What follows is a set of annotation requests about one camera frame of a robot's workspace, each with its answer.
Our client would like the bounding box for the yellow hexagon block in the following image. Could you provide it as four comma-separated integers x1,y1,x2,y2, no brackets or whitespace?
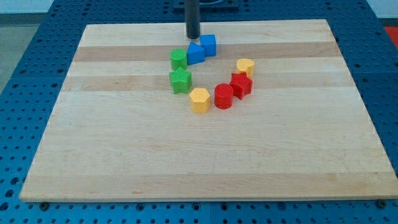
189,88,210,113

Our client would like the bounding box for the red cylinder block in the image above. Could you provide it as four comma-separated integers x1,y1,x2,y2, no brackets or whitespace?
214,83,234,110

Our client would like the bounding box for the green star block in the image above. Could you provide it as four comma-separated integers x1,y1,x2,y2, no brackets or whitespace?
169,67,192,94

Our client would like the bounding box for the red star block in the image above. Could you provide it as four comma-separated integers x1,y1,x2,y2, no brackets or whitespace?
229,72,253,100

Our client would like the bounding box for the blue triangle block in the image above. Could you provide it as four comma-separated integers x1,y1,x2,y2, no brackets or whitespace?
187,42,205,65

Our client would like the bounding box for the green cylinder block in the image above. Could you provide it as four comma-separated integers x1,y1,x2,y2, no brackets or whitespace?
169,49,188,70

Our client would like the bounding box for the yellow heart block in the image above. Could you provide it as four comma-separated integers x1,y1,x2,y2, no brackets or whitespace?
236,58,255,78

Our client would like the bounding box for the wooden board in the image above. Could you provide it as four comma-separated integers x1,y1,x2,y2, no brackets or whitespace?
19,19,397,203

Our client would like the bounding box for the blue cube block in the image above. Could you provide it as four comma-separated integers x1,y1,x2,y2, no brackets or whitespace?
200,34,216,57

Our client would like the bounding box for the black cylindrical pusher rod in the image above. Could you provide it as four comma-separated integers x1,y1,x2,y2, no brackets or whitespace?
185,0,200,39

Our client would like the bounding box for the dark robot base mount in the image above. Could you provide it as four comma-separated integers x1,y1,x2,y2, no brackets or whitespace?
172,0,240,12

